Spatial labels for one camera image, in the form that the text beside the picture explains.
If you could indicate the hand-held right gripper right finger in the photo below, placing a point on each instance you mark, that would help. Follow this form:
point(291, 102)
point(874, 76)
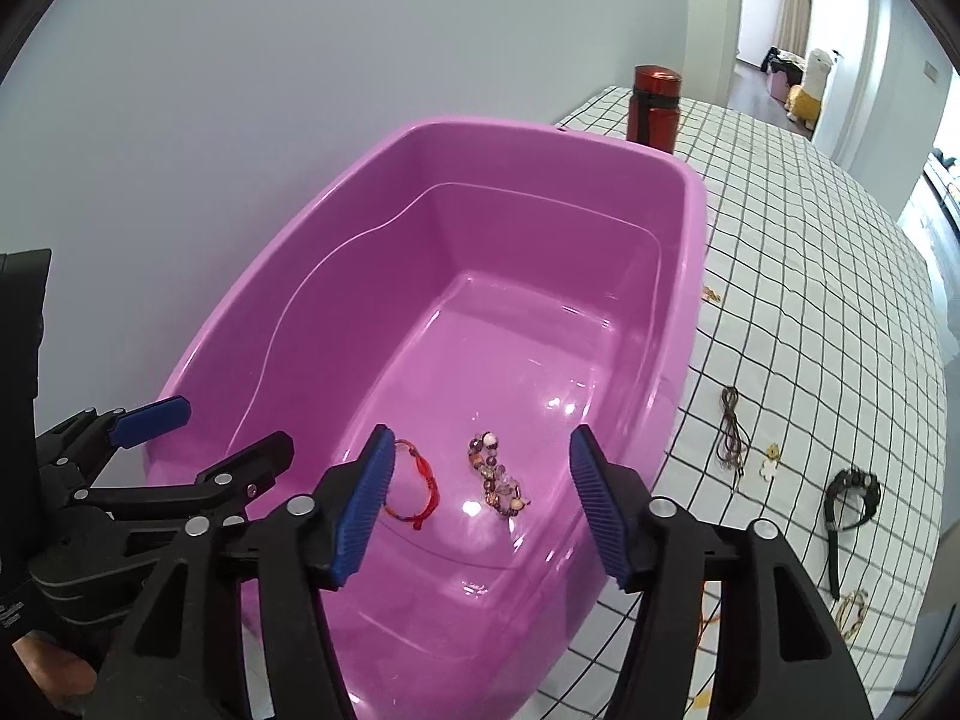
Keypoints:
point(600, 517)

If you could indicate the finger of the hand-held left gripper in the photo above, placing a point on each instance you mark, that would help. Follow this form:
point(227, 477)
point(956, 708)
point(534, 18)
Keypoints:
point(154, 420)
point(255, 457)

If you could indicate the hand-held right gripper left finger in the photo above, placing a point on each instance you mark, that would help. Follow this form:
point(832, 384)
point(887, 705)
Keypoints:
point(364, 517)

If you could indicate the black wristwatch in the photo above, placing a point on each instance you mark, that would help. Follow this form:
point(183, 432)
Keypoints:
point(831, 510)

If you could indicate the pink plastic tub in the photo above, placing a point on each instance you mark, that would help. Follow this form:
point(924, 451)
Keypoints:
point(487, 240)

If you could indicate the person's left hand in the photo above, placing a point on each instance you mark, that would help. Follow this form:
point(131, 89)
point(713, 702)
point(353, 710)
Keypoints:
point(49, 671)

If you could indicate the small gold earring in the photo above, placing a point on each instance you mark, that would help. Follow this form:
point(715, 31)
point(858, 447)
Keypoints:
point(710, 295)

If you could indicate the white checked tablecloth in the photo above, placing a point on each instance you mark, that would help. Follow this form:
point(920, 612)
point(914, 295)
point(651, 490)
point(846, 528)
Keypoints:
point(787, 240)

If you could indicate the red thermos bottle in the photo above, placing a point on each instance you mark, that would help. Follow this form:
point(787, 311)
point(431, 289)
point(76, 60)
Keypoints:
point(656, 112)

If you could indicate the white alpaca plush toy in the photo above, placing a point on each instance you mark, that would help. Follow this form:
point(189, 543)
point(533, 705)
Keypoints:
point(814, 79)

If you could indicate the dark clothes pile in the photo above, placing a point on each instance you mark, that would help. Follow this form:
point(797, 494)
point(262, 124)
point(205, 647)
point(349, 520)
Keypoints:
point(780, 60)

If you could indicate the beige curtain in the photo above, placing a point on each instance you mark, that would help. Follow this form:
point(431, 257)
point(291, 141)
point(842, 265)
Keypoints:
point(795, 7)

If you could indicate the white wall switch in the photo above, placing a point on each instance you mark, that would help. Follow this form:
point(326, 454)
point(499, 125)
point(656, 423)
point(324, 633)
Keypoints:
point(930, 70)

